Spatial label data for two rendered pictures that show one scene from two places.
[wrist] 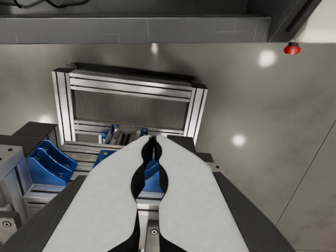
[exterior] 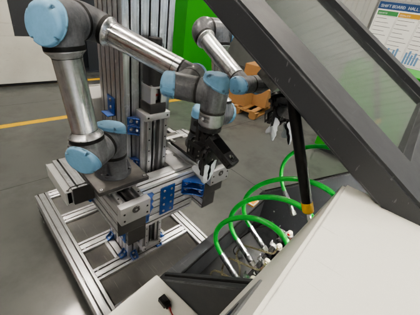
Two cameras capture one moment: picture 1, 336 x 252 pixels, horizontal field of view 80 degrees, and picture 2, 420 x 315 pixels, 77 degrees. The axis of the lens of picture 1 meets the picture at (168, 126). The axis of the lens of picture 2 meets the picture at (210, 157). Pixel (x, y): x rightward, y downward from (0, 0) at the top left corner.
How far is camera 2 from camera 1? 0.80 m
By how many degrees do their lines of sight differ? 49
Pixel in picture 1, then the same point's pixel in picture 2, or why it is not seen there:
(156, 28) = (207, 243)
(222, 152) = (18, 304)
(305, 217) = not seen: outside the picture
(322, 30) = (154, 283)
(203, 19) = (196, 257)
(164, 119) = (124, 277)
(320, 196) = not seen: outside the picture
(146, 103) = (149, 277)
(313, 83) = not seen: outside the picture
